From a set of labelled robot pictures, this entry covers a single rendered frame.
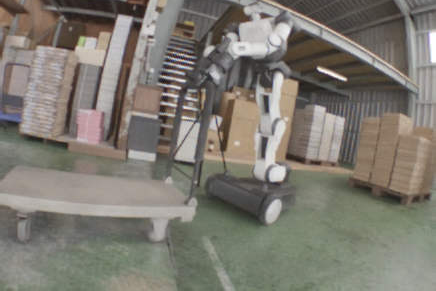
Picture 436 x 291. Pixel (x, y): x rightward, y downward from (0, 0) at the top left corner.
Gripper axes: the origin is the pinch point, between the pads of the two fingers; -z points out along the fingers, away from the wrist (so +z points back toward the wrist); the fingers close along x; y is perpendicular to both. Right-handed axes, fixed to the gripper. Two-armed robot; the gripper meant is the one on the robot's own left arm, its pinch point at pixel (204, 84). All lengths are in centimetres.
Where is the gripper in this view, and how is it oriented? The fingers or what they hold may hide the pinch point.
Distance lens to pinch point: 109.2
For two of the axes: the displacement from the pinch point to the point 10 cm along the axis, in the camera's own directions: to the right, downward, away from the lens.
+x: -6.3, -6.1, -4.7
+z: 5.7, -7.8, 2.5
